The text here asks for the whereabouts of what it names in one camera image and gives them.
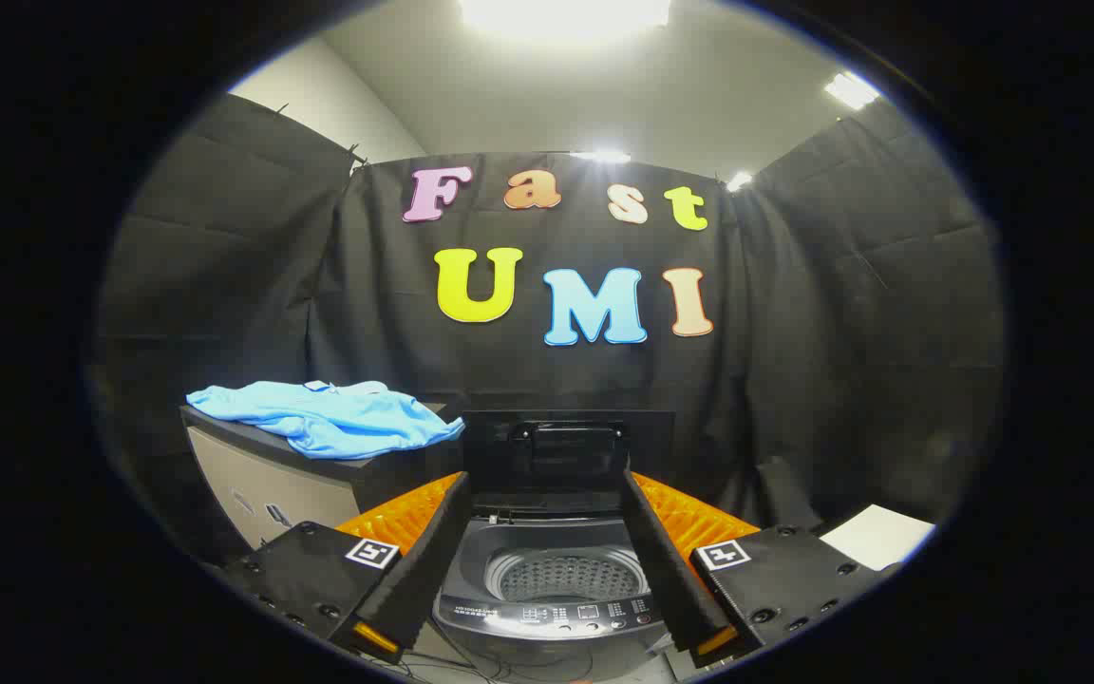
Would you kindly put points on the light blue polo shirt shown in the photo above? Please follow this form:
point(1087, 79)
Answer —
point(348, 420)

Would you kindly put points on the grey cabinet with dark top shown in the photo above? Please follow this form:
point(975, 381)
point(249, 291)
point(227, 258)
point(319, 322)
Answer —
point(262, 484)

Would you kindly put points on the white flat panel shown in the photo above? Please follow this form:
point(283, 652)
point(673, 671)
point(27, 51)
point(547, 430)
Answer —
point(875, 537)

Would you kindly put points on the rectangular ceiling light panel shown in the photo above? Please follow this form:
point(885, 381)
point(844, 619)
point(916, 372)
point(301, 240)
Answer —
point(851, 89)

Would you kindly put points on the large ceiling light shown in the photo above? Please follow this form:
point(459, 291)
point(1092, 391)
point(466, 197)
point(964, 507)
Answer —
point(566, 14)

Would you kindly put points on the dark washing machine lid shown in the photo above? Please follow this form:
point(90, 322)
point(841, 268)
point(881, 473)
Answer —
point(566, 456)

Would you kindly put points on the small ceiling light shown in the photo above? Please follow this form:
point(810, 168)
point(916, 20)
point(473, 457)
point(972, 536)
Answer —
point(740, 180)

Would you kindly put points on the ceiling light behind backdrop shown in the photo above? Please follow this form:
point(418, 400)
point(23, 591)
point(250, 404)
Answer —
point(600, 156)

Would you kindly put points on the grey top-load washing machine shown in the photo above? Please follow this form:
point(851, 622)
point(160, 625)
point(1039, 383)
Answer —
point(556, 622)

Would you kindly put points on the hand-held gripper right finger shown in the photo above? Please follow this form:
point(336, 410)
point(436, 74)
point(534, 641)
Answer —
point(666, 570)

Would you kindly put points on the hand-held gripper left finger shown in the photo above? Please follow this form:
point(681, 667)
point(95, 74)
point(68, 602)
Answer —
point(419, 570)

